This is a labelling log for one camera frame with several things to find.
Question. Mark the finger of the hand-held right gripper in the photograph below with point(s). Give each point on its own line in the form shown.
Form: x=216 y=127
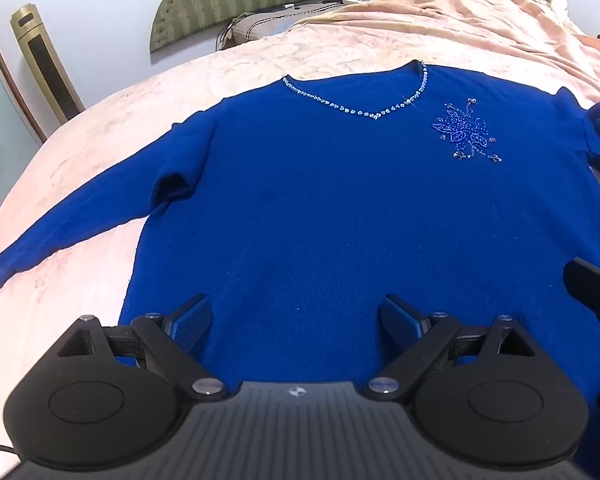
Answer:
x=587 y=282

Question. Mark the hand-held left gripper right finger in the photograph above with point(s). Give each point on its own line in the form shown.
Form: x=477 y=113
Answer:
x=399 y=317

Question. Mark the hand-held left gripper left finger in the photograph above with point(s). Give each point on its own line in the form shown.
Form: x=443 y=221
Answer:
x=192 y=321

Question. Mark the blue beaded sweater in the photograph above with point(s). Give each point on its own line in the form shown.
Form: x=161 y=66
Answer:
x=300 y=220

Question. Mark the pink floral bed sheet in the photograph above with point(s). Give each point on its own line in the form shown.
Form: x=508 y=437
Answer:
x=95 y=130

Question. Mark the peach blanket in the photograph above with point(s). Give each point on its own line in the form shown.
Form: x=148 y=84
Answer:
x=480 y=25

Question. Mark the gold tower fan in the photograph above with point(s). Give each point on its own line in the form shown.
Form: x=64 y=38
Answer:
x=45 y=67

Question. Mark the brown striped pillow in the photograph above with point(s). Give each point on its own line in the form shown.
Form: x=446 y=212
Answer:
x=265 y=22

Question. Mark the brown door frame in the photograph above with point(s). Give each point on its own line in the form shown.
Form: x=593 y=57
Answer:
x=10 y=70

